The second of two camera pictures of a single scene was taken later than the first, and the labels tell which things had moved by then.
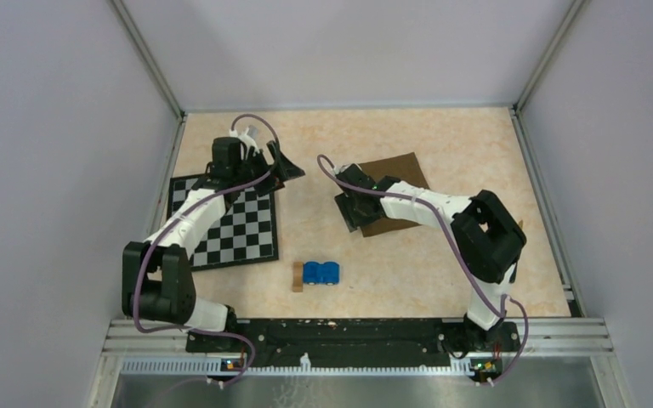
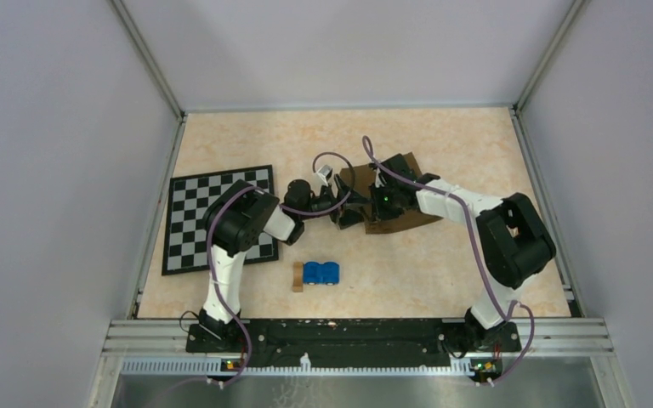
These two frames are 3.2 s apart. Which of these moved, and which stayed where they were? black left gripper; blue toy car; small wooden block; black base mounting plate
Moved: black left gripper
Stayed: black base mounting plate; blue toy car; small wooden block
